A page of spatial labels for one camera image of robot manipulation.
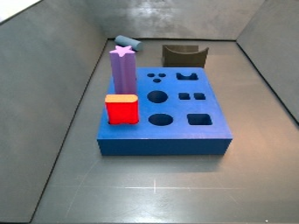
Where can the red block with orange top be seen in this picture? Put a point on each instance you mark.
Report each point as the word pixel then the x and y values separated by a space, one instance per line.
pixel 122 108

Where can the blue shape sorter block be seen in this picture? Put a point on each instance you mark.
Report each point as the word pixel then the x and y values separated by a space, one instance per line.
pixel 180 118

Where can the light blue oval cylinder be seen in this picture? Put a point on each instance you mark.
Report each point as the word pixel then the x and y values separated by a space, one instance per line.
pixel 124 41

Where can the dark curved cradle fixture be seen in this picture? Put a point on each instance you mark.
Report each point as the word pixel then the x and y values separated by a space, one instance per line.
pixel 184 56

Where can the purple star prism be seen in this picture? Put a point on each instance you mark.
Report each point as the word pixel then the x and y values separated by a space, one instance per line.
pixel 123 64

